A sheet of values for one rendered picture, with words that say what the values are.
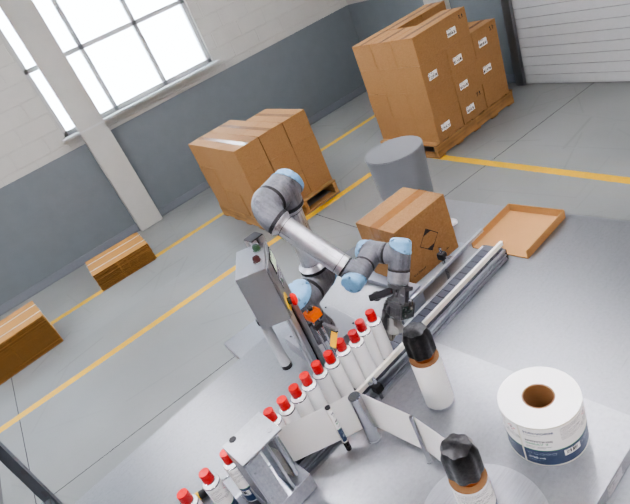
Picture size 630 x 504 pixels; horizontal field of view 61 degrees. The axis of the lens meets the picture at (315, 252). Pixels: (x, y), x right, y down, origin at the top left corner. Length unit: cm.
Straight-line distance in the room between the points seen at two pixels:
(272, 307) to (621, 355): 105
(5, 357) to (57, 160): 235
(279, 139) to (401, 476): 387
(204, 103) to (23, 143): 212
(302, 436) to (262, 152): 361
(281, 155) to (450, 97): 168
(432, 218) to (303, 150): 307
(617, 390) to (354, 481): 78
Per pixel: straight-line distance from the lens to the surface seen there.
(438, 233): 229
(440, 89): 529
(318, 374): 173
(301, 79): 777
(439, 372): 162
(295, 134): 513
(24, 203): 675
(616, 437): 161
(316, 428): 165
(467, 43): 556
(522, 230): 245
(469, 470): 126
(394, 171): 406
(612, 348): 188
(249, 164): 491
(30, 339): 546
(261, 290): 153
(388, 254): 181
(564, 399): 150
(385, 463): 166
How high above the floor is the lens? 217
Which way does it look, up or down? 28 degrees down
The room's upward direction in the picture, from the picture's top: 24 degrees counter-clockwise
